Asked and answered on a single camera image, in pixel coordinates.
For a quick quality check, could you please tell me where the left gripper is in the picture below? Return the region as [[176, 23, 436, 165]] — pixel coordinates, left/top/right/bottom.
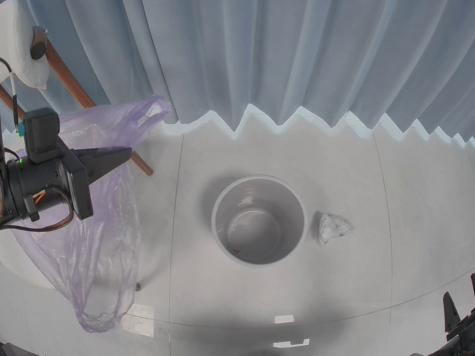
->
[[7, 139, 133, 222]]

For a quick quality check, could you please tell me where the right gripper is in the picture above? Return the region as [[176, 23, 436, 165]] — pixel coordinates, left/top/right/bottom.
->
[[427, 273, 475, 356]]

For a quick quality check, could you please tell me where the purple plastic bag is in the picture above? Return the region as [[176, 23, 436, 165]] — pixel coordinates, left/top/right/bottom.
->
[[11, 95, 172, 334]]

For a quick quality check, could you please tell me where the white plastic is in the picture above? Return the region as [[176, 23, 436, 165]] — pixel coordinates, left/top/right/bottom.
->
[[319, 212, 354, 246]]

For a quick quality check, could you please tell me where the white trash bin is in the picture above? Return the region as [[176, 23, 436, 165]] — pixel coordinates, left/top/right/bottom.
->
[[211, 175, 309, 270]]

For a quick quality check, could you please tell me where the white cushioned wooden chair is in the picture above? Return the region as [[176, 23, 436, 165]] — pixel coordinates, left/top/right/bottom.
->
[[0, 0, 154, 293]]

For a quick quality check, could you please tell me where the pale blue curtain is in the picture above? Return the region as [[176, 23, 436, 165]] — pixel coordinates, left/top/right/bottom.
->
[[0, 0, 475, 148]]

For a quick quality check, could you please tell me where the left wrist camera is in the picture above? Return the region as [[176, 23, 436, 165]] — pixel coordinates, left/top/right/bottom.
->
[[22, 108, 61, 164]]

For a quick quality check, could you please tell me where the black cable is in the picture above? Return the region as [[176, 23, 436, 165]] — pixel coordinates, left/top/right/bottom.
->
[[0, 59, 19, 134]]

